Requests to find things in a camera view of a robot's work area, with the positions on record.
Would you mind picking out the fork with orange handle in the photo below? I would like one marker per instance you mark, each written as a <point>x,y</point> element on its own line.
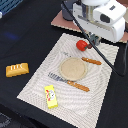
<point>76,85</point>

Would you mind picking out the pink brown board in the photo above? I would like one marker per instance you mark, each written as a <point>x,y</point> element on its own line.
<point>65,23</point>

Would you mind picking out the beige woven placemat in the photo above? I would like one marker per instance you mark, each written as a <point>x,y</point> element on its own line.
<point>69,86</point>

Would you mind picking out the yellow snack box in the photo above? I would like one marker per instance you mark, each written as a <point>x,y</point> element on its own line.
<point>51,97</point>

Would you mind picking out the red toy tomato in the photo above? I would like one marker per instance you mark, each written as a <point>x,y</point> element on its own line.
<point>81,45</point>

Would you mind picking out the orange toy bread loaf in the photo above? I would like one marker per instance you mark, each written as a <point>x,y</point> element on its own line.
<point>17,69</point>

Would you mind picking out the knife with orange handle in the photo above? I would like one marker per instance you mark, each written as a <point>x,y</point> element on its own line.
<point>83,58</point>

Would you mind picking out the round beige plate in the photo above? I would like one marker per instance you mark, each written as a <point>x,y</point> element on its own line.
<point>73,69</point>

